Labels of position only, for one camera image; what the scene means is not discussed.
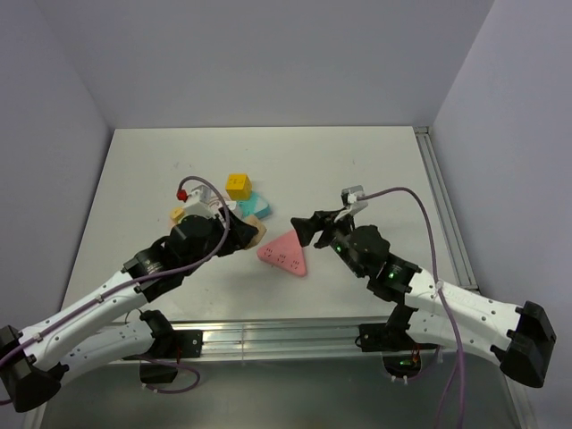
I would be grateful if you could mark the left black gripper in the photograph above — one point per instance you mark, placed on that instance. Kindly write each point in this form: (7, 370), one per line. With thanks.
(241, 234)

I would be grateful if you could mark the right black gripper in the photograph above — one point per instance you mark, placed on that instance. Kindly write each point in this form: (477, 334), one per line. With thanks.
(307, 226)

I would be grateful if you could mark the beige cube socket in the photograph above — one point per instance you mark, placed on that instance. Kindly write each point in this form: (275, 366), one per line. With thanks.
(252, 220)

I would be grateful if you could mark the pink triangular power strip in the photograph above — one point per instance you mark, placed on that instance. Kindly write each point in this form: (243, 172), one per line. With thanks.
(286, 253)

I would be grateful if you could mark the teal triangular power strip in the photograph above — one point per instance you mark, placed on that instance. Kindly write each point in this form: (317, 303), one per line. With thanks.
(256, 205)

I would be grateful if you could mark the yellow cube socket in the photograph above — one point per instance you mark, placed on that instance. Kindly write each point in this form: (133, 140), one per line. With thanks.
(238, 186)

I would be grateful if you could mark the light yellow plug adapter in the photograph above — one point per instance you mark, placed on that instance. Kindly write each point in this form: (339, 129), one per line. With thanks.
(177, 214)

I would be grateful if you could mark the white charger adapter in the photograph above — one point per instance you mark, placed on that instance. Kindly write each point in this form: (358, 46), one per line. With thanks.
(232, 206)

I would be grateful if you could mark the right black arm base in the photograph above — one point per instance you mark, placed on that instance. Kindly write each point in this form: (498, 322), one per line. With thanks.
(404, 359)

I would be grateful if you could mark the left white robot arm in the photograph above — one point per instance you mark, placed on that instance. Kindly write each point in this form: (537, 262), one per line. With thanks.
(38, 360)

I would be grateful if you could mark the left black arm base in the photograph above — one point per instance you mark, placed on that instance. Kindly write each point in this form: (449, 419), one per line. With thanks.
(161, 364)

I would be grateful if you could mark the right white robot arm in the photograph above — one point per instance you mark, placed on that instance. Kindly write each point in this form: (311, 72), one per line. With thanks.
(518, 339)

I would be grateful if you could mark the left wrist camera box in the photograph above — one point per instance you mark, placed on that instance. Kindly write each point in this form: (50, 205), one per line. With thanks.
(196, 202)

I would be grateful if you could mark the aluminium rail frame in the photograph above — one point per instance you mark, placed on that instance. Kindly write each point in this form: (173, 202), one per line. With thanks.
(279, 349)

